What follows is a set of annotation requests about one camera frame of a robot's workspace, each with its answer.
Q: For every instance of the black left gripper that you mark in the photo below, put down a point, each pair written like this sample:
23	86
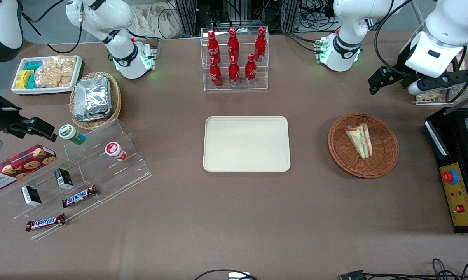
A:
402	65

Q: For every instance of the triangle sandwich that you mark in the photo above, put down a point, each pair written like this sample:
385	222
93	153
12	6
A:
360	140

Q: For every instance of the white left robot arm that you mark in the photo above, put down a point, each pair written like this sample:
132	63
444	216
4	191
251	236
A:
350	15

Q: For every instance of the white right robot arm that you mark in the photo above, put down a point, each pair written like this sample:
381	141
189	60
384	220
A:
117	19

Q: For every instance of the white rectangular snack tray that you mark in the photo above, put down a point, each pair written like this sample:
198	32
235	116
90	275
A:
47	90

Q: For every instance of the round dark brown wicker basket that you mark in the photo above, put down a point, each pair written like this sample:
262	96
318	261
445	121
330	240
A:
383	155

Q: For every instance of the oval light wicker basket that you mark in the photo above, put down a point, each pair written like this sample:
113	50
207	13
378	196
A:
116	101

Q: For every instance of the beige plastic tray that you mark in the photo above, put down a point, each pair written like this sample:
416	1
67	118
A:
246	144

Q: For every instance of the green lid snack cup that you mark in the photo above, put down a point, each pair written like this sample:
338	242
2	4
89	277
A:
68	133

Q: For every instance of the red tartan cookie box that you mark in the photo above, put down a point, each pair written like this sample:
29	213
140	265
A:
20	167

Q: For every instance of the teal snack packet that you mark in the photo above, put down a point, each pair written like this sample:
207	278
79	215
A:
34	65
32	81

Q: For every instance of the yellow snack packet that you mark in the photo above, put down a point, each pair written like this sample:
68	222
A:
23	79

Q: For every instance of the clear plastic snack container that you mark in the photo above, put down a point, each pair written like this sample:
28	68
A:
432	102

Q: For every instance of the small black box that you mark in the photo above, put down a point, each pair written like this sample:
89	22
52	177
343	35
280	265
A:
64	179
32	196

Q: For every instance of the clear bag of crackers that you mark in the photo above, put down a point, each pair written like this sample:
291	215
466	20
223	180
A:
456	64
55	72

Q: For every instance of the silver foil packet stack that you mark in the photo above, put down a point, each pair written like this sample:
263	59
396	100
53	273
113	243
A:
92	99

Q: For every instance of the grey metal bar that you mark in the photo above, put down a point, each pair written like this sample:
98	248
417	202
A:
463	102

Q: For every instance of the brown snickers bar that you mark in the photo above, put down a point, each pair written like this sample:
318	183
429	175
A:
79	196
45	222

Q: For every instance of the red lid snack cup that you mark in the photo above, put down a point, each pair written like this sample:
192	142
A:
113	149

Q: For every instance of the clear acrylic stepped stand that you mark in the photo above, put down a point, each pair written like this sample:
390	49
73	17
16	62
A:
113	179

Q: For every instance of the red emergency stop button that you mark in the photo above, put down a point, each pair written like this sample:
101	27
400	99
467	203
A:
448	177

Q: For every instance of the red cola bottle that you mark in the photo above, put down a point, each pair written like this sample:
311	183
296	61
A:
234	74
260	44
212	46
233	44
215	76
250	72

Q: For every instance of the clear acrylic bottle rack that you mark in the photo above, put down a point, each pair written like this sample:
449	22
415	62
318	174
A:
240	87

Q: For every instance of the black control box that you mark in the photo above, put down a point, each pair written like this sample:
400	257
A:
461	217

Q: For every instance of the beige cloth bag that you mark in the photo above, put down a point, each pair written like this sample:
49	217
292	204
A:
152	21

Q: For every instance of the small white connector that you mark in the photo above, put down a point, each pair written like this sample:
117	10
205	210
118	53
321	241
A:
238	276

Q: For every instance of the aluminium frame post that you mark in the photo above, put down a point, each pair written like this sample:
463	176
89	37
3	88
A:
186	15
290	15

